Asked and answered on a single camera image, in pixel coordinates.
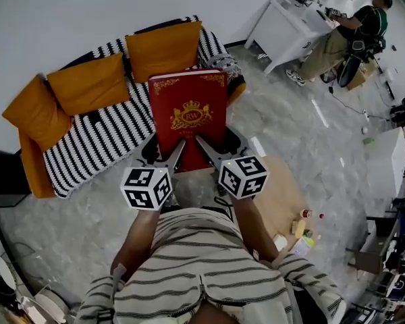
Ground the black low cabinet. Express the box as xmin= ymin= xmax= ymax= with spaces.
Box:
xmin=0 ymin=146 xmax=34 ymax=209

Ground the orange sofa with patterned cover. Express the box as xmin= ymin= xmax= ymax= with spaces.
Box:
xmin=41 ymin=15 xmax=246 ymax=199

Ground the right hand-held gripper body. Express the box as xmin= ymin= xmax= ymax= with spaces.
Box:
xmin=210 ymin=148 xmax=269 ymax=200

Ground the yellow snack bag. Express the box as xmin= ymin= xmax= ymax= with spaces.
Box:
xmin=291 ymin=218 xmax=306 ymax=240

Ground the cardboard box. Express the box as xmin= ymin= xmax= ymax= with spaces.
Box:
xmin=345 ymin=59 xmax=379 ymax=92

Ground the person's striped shirt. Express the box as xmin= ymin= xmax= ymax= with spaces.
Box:
xmin=75 ymin=207 xmax=348 ymax=324

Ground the person's left forearm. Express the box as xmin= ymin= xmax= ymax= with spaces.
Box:
xmin=110 ymin=209 xmax=161 ymax=280

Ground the oval wooden coffee table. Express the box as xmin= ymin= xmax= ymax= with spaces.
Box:
xmin=251 ymin=155 xmax=317 ymax=260

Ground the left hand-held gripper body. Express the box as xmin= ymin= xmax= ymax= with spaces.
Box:
xmin=120 ymin=160 xmax=177 ymax=212

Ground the person's right forearm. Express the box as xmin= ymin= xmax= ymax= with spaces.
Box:
xmin=230 ymin=195 xmax=281 ymax=263

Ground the white block table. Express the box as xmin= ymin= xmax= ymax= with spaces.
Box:
xmin=363 ymin=126 xmax=405 ymax=201

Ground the white desk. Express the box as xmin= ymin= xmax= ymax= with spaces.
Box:
xmin=244 ymin=0 xmax=341 ymax=76

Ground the white yellow magazine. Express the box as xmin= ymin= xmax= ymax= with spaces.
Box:
xmin=288 ymin=236 xmax=317 ymax=258

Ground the orange cushion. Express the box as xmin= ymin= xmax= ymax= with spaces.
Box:
xmin=1 ymin=74 xmax=74 ymax=153
xmin=46 ymin=52 xmax=131 ymax=117
xmin=125 ymin=20 xmax=204 ymax=84

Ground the red gold-printed book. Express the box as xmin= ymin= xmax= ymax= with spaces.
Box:
xmin=147 ymin=67 xmax=229 ymax=173

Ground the white tissue pack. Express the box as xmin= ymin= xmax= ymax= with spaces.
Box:
xmin=273 ymin=234 xmax=289 ymax=252

